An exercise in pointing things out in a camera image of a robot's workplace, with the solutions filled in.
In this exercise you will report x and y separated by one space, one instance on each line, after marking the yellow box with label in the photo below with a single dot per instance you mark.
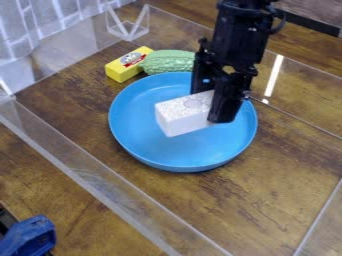
122 68

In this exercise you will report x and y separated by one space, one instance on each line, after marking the white speckled block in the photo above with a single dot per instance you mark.
183 115

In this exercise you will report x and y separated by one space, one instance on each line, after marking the clear acrylic triangular stand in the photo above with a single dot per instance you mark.
126 30

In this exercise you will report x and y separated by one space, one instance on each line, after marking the white grid curtain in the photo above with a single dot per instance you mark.
29 20

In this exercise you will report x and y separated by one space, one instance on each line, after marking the clear acrylic front barrier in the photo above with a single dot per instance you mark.
154 222

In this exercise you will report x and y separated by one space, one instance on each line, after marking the green bumpy gourd toy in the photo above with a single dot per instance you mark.
167 61

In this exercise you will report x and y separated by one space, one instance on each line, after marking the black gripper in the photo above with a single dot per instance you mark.
240 34

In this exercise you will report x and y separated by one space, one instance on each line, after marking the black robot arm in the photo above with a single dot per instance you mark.
225 59

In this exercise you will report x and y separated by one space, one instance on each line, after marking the blue round tray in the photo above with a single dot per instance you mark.
193 152

